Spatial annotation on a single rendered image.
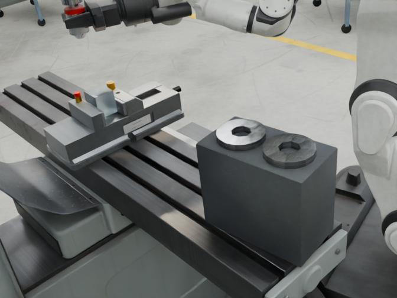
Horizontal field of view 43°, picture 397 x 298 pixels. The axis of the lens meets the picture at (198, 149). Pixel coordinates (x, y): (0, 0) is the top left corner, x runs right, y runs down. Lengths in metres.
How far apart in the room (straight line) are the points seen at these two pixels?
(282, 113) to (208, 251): 2.35
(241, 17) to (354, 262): 0.71
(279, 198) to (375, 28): 0.46
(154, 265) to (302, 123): 1.85
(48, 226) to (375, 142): 0.80
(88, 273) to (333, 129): 2.06
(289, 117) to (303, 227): 2.37
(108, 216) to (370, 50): 0.72
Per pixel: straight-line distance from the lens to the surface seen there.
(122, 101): 1.27
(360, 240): 1.51
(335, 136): 3.01
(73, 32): 1.24
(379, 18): 1.11
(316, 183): 0.85
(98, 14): 1.19
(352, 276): 1.41
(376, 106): 1.16
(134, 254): 1.41
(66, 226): 1.27
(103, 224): 1.30
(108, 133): 1.27
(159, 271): 1.53
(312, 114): 3.23
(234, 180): 0.89
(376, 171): 1.30
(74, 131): 1.27
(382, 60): 1.17
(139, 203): 1.09
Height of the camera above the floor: 1.59
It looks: 33 degrees down
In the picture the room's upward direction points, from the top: 7 degrees counter-clockwise
